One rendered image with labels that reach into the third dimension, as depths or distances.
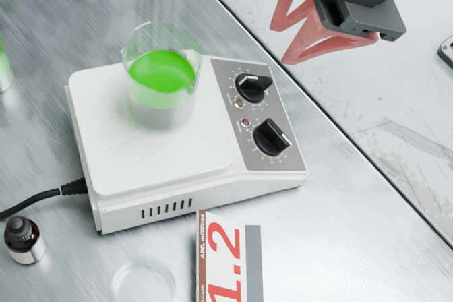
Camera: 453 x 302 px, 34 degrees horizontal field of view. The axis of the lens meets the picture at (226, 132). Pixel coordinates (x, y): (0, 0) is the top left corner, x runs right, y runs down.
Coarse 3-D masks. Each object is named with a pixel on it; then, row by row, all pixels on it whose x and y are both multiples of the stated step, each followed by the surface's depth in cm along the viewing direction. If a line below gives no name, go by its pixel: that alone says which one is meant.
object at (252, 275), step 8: (216, 216) 67; (240, 224) 69; (248, 232) 69; (256, 232) 69; (248, 240) 68; (256, 240) 68; (248, 248) 68; (256, 248) 68; (248, 256) 68; (256, 256) 68; (248, 264) 67; (256, 264) 67; (248, 272) 67; (256, 272) 67; (248, 280) 67; (256, 280) 67; (248, 288) 66; (256, 288) 66; (248, 296) 66; (256, 296) 66
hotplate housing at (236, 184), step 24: (216, 96) 67; (72, 120) 65; (240, 168) 65; (72, 192) 66; (144, 192) 62; (168, 192) 63; (192, 192) 64; (216, 192) 65; (240, 192) 67; (264, 192) 69; (96, 216) 63; (120, 216) 64; (144, 216) 65; (168, 216) 67
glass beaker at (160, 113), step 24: (144, 24) 58; (168, 24) 59; (144, 48) 61; (168, 48) 61; (192, 48) 59; (144, 96) 57; (168, 96) 56; (192, 96) 60; (144, 120) 61; (168, 120) 60
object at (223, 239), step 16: (208, 224) 65; (224, 224) 67; (208, 240) 65; (224, 240) 66; (240, 240) 68; (208, 256) 64; (224, 256) 66; (240, 256) 67; (208, 272) 63; (224, 272) 65; (240, 272) 66; (208, 288) 63; (224, 288) 64; (240, 288) 66
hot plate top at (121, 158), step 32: (96, 96) 64; (96, 128) 63; (128, 128) 63; (192, 128) 64; (224, 128) 64; (96, 160) 61; (128, 160) 62; (160, 160) 62; (192, 160) 62; (224, 160) 62; (96, 192) 60; (128, 192) 61
